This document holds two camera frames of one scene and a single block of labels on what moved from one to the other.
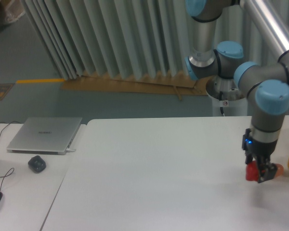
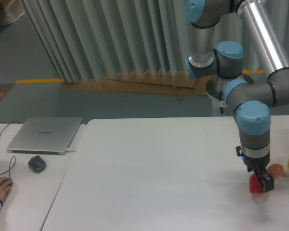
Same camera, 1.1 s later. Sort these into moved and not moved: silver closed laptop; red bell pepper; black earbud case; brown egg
Moved: red bell pepper
Not moved: black earbud case; silver closed laptop; brown egg
